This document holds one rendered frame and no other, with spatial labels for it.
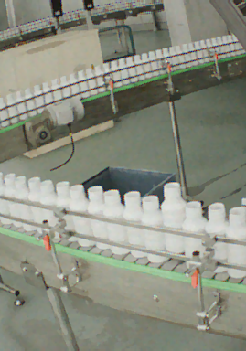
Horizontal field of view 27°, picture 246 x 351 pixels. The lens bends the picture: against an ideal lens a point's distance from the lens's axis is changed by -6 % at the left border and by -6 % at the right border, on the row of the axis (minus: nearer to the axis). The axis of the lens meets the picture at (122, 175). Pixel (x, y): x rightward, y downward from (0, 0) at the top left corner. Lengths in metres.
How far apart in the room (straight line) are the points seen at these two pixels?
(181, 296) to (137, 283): 0.13
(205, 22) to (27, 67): 3.05
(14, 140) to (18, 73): 2.48
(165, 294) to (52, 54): 4.42
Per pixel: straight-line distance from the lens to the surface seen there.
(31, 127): 2.83
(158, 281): 1.30
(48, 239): 1.39
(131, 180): 2.07
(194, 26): 7.30
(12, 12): 12.23
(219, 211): 1.15
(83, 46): 5.69
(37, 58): 5.44
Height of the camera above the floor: 1.68
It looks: 22 degrees down
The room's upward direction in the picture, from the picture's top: 11 degrees counter-clockwise
